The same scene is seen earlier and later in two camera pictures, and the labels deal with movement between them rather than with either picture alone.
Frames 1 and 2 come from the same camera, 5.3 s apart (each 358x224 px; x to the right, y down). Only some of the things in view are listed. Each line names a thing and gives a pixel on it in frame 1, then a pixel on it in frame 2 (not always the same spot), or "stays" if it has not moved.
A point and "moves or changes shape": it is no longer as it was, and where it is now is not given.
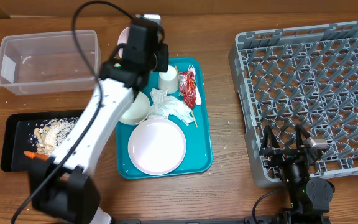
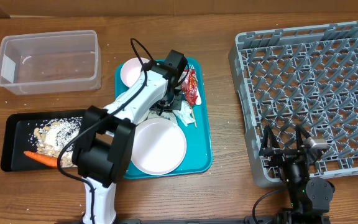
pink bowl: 123,38 moves or changes shape
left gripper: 160,48 -> 176,104
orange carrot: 33,155 stays
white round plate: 157,146 stays
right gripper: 281,154 stays
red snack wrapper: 188,87 stays
